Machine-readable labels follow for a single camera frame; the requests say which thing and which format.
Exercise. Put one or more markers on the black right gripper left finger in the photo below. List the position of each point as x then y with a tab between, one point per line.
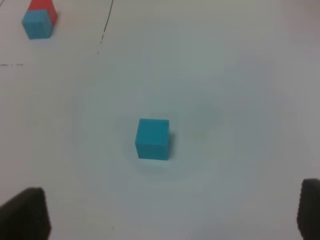
25	216

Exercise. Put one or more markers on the template blue cube block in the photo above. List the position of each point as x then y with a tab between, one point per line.
37	24

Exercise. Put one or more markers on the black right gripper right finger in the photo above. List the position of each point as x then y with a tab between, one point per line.
308	214

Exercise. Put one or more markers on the template red cube block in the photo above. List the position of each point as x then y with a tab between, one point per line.
45	5

